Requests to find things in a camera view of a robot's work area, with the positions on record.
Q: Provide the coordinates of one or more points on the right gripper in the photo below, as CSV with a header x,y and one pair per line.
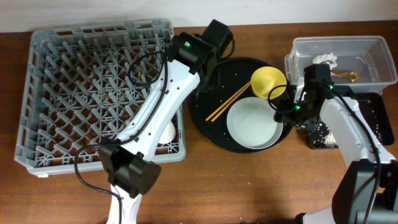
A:
x,y
285,114

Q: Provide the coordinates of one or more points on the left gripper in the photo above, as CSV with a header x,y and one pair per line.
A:
x,y
214,83

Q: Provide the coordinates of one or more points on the light grey round plate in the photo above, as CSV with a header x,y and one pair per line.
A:
x,y
250,122

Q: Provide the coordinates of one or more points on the yellow plastic bowl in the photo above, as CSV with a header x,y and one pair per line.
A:
x,y
264,79

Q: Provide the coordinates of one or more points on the brown snack wrapper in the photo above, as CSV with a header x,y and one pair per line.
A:
x,y
351,75

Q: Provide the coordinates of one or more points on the pink plastic cup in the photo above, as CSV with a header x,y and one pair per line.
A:
x,y
169,134

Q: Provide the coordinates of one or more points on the food scraps and rice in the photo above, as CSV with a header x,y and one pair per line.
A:
x,y
322,138

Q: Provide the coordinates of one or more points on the white paper napkin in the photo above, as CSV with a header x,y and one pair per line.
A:
x,y
329,59

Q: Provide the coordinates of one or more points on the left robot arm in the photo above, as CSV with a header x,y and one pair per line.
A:
x,y
189,63

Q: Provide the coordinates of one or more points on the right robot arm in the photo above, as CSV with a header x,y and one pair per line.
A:
x,y
368,191

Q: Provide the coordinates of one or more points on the clear plastic waste bin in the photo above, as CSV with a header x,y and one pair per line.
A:
x,y
367,55

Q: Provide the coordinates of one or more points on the grey plastic dishwasher rack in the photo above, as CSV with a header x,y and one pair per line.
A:
x,y
77,91

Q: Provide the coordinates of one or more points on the round black serving tray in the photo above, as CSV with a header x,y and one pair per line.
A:
x,y
227,79

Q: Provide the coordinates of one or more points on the black rectangular tray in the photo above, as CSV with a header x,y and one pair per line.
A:
x,y
373,111

